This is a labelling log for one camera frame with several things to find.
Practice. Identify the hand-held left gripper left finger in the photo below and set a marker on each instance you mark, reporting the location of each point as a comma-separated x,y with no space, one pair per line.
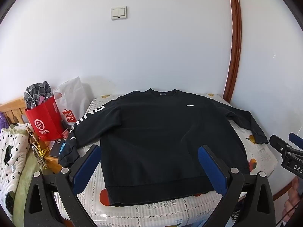
86,167

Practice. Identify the purple cloth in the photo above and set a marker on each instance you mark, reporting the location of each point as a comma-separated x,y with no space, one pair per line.
2,120

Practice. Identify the brown wooden door frame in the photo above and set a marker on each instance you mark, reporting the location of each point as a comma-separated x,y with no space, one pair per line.
234,52

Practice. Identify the black sweatshirt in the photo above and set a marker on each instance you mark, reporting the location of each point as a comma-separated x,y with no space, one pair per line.
153,134

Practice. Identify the fruit print tablecloth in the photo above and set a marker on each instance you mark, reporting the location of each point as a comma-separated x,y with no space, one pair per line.
142,217

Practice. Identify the green blanket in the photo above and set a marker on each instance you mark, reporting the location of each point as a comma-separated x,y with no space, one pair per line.
24,177

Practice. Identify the wooden nightstand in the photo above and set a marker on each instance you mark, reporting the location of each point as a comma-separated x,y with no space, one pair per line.
53,164

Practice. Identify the dark smartphone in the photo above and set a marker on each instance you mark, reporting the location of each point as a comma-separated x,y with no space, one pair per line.
55,150

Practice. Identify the wooden bed headboard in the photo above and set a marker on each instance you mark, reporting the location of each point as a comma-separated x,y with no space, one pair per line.
11,110

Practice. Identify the red shopping bag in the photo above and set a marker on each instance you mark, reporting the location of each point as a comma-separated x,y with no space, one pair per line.
42,120

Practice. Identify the white plastic bag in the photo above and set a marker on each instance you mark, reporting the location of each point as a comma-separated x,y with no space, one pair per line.
71,97

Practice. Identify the person's right hand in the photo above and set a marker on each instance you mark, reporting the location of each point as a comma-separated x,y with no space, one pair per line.
294,198

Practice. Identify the white floral quilt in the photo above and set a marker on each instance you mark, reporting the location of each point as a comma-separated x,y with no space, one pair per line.
11,151

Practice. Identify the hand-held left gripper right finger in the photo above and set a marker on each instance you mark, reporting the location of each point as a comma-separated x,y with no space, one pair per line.
210,170

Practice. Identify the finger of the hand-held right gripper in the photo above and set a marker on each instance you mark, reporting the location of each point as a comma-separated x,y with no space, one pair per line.
279,145
296,140

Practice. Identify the grey plaid cloth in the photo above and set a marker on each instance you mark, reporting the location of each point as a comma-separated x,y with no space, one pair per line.
33,94

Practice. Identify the white light switch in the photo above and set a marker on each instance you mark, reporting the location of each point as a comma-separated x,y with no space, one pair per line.
119,13

